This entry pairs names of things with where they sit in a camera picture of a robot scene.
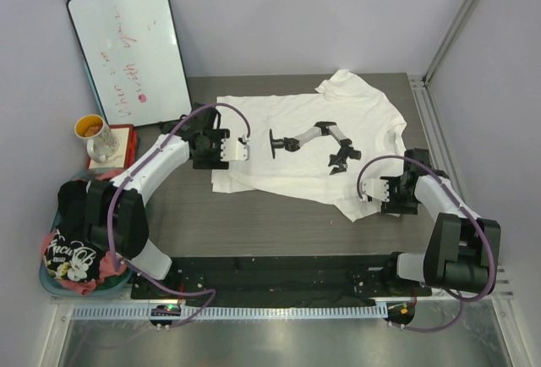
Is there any teal laundry basket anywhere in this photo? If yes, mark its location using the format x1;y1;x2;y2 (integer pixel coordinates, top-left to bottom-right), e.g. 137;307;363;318
38;168;133;299

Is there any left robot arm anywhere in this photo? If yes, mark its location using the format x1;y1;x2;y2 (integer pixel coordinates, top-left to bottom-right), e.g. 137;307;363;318
84;104;230;281

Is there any slotted cable duct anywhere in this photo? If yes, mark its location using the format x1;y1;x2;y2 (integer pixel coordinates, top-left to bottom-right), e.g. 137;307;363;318
71;303;388;320

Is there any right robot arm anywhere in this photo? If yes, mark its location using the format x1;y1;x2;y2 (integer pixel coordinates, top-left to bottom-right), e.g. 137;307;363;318
380;149;501;294

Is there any white dry-erase board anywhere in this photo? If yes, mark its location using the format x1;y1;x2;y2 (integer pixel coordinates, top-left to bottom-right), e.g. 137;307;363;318
67;0;192;127

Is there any pink t-shirt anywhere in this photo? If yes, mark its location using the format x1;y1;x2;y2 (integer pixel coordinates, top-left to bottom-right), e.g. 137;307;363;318
40;171;132;296

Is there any black floral-print t-shirt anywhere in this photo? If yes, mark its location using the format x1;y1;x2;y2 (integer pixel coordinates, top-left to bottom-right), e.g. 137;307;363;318
42;179;106;283

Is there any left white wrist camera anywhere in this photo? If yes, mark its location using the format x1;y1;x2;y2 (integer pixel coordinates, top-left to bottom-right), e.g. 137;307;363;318
220;135;250;162

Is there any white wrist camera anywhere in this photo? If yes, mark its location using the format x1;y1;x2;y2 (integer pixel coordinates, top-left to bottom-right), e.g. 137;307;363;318
220;135;250;162
359;178;390;202

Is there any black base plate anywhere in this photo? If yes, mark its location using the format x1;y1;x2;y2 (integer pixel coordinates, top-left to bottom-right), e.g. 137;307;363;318
131;255;432;307

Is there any right aluminium frame rail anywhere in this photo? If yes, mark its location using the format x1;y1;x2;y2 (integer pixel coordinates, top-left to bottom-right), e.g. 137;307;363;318
409;76;514;302

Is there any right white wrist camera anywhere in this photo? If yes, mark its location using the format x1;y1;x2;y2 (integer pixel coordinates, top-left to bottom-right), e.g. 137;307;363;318
359;178;390;202

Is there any white robot-print t-shirt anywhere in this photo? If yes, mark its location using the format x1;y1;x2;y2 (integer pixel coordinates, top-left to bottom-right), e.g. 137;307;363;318
211;69;407;222

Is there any yellow-lined floral mug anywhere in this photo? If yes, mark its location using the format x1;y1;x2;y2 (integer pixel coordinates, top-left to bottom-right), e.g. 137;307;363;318
74;114;119;163

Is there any right corner aluminium post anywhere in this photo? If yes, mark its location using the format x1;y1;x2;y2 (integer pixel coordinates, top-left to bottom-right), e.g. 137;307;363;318
423;0;480;86

